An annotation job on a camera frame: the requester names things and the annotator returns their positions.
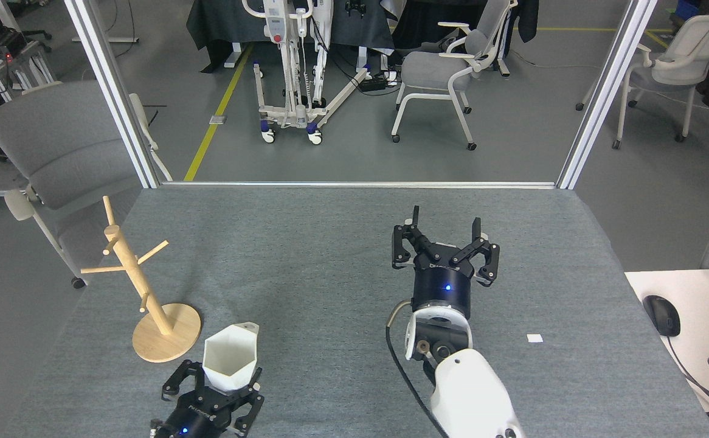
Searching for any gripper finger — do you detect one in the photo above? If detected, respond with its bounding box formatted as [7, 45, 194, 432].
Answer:
[161, 360, 207, 404]
[457, 217, 501, 287]
[230, 367, 266, 436]
[391, 205, 439, 271]

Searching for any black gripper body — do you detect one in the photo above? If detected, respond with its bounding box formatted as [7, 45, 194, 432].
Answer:
[150, 388, 252, 438]
[411, 242, 474, 321]

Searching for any white hexagonal cup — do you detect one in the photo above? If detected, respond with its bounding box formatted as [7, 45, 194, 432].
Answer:
[202, 322, 261, 392]

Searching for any wooden cup rack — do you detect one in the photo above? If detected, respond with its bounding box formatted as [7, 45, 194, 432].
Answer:
[80, 195, 202, 364]

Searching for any black power strip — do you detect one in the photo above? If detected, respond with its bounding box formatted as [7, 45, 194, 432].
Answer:
[358, 71, 399, 94]

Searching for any white stand on wheels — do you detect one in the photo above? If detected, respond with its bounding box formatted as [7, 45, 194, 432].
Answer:
[241, 0, 373, 146]

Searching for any black computer mouse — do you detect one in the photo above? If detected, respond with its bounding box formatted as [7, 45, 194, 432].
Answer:
[642, 294, 682, 338]

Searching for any white desk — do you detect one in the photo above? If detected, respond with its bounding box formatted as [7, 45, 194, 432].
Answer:
[624, 268, 709, 438]

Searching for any black hanging jacket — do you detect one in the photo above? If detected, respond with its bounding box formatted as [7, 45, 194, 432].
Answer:
[515, 0, 540, 44]

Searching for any white office chair grey seat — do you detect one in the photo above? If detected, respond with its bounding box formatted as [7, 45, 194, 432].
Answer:
[575, 13, 709, 151]

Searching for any black cloth covered table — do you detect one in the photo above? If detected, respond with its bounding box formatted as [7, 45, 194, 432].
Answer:
[185, 0, 396, 74]

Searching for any metal equipment cart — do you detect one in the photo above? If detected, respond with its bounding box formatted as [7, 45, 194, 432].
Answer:
[0, 24, 58, 105]

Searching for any silver frame rail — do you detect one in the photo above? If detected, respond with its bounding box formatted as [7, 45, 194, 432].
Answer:
[159, 180, 558, 190]

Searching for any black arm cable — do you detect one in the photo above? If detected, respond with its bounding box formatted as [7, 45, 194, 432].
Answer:
[385, 301, 448, 438]

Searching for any grey office chair white frame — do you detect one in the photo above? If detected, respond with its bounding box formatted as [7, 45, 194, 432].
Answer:
[390, 0, 519, 152]

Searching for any silver frame post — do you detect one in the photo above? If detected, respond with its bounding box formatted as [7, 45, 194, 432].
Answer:
[556, 0, 659, 191]
[63, 0, 161, 190]

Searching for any black mouse cable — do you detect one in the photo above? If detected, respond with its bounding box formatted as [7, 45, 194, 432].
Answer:
[665, 335, 709, 422]

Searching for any grey chair with cream frame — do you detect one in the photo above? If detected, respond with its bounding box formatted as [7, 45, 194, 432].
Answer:
[0, 80, 173, 290]

